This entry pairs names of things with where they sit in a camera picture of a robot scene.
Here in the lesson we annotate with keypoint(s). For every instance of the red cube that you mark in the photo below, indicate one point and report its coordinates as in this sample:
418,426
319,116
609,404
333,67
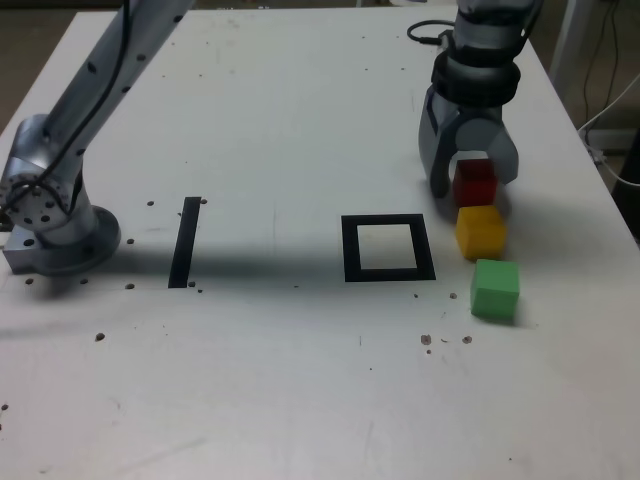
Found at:
475,187

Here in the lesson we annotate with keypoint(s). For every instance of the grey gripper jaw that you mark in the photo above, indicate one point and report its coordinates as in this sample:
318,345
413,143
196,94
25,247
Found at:
482,135
432,150

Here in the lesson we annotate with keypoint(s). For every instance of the green cube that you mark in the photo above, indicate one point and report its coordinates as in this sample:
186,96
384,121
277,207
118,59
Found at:
495,290

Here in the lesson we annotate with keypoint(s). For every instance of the black tape strip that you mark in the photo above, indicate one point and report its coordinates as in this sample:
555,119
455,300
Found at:
182,245

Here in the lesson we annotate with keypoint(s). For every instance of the black tape square outline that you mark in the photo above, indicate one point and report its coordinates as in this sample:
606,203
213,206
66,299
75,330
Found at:
350,250

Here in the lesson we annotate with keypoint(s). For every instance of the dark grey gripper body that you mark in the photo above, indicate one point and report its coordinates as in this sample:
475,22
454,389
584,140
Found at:
480,112

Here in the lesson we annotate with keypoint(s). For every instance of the white metal frame leg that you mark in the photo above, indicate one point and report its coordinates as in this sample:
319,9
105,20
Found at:
565,35

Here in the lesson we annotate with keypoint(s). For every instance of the yellow cube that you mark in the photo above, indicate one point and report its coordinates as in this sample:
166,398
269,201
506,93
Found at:
480,235

